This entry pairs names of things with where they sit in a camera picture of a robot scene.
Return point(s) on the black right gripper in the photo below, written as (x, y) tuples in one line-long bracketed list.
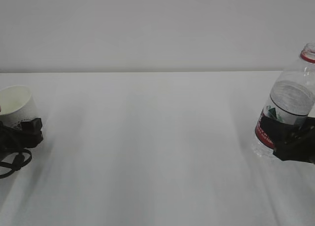
[(289, 142)]

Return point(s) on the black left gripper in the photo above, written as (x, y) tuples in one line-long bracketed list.
[(15, 140)]

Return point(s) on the white paper coffee cup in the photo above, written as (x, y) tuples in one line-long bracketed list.
[(16, 106)]

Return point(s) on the clear plastic water bottle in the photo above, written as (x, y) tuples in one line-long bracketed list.
[(290, 101)]

